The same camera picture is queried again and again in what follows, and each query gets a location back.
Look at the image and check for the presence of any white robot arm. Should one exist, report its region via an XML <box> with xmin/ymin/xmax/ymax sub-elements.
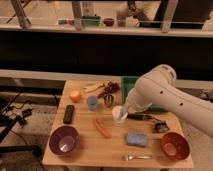
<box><xmin>124</xmin><ymin>64</ymin><xmax>213</xmax><ymax>137</ymax></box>

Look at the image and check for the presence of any green plastic tray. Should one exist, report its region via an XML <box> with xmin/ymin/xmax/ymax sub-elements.
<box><xmin>121</xmin><ymin>76</ymin><xmax>165</xmax><ymax>112</ymax></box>

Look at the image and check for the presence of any white paper cup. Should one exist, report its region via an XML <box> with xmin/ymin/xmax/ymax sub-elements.
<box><xmin>112</xmin><ymin>106</ymin><xmax>128</xmax><ymax>124</ymax></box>

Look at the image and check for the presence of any brown dried grapes bunch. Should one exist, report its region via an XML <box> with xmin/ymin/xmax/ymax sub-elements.
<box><xmin>98</xmin><ymin>82</ymin><xmax>120</xmax><ymax>98</ymax></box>

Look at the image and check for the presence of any orange carrot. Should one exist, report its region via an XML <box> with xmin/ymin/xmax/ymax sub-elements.
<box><xmin>93</xmin><ymin>119</ymin><xmax>111</xmax><ymax>138</ymax></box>

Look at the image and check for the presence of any blue sponge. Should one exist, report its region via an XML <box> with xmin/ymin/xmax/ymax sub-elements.
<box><xmin>126</xmin><ymin>132</ymin><xmax>148</xmax><ymax>147</ymax></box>

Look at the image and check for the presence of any blue plastic cup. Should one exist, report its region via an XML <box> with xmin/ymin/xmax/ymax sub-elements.
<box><xmin>87</xmin><ymin>96</ymin><xmax>98</xmax><ymax>110</ymax></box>

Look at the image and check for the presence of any small metal clip tool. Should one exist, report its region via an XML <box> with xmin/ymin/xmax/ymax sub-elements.
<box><xmin>154</xmin><ymin>121</ymin><xmax>169</xmax><ymax>133</ymax></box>

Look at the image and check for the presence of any yellow banana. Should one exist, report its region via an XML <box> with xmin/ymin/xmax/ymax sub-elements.
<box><xmin>83</xmin><ymin>83</ymin><xmax>104</xmax><ymax>93</ymax></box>

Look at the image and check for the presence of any silver fork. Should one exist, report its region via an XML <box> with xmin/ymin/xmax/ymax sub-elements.
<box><xmin>121</xmin><ymin>155</ymin><xmax>152</xmax><ymax>161</ymax></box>

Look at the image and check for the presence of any orange fruit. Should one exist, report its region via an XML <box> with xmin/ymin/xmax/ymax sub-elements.
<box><xmin>70</xmin><ymin>90</ymin><xmax>81</xmax><ymax>103</ymax></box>

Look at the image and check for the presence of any black remote control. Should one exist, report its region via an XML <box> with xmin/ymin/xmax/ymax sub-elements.
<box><xmin>63</xmin><ymin>105</ymin><xmax>74</xmax><ymax>124</ymax></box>

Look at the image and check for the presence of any orange-red bowl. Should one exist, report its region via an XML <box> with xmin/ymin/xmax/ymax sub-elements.
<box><xmin>160</xmin><ymin>132</ymin><xmax>190</xmax><ymax>160</ymax></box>

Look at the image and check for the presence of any purple bowl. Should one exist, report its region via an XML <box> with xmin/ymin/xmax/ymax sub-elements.
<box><xmin>49</xmin><ymin>126</ymin><xmax>79</xmax><ymax>156</ymax></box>

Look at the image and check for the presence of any background red bowl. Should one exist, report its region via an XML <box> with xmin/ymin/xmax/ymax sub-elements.
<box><xmin>103</xmin><ymin>18</ymin><xmax>115</xmax><ymax>27</ymax></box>

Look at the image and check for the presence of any background green container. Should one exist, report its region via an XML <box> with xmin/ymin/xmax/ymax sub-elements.
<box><xmin>82</xmin><ymin>16</ymin><xmax>101</xmax><ymax>26</ymax></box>

